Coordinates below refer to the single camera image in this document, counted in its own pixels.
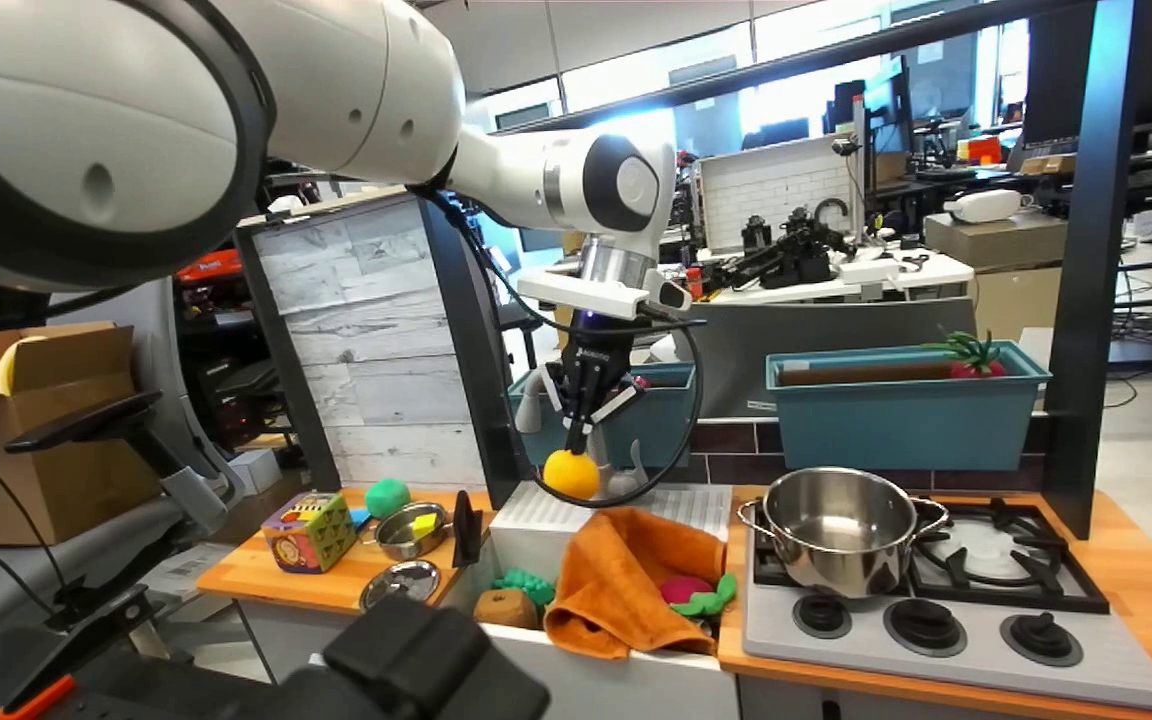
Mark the black clamp with orange handle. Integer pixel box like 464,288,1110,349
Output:
0,672,77,720

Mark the cardboard box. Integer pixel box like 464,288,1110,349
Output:
0,322,155,544

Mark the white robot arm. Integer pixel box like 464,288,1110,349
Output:
0,0,670,319

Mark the right teal planter box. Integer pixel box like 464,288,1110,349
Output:
764,342,1046,471

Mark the yellow block in bowl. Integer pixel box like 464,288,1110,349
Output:
407,512,445,539

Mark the green ball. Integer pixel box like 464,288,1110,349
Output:
363,481,412,520

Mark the orange cloth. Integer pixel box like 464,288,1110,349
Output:
543,509,729,662

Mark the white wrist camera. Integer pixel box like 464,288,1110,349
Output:
517,270,664,319

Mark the green plush toy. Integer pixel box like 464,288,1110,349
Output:
675,577,739,620

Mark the grey toy faucet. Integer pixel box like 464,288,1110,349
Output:
508,369,649,509

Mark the pink toy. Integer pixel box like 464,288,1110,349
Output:
661,577,712,604

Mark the empty metal bowl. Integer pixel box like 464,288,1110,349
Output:
360,559,438,608

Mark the brown toy in sink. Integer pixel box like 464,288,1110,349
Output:
470,587,538,629

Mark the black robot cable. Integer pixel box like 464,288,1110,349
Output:
431,184,708,512

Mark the grey wood backsplash panel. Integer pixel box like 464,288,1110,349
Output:
242,196,482,488

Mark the grey office chair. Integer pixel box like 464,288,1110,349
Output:
0,270,288,630

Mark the small metal bowl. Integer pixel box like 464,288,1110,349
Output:
375,504,448,559

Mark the green toy in sink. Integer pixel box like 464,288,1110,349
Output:
491,569,554,608

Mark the grey toy stove top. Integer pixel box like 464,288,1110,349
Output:
739,499,1152,713

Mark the white toy sink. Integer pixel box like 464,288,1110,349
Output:
445,484,739,720

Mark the stainless steel pot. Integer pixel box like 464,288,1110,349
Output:
734,462,953,604

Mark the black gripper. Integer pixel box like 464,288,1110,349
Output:
561,310,634,420

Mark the colourful soft cube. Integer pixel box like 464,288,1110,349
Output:
260,491,357,577

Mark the black frame post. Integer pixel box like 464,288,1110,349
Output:
421,196,523,504

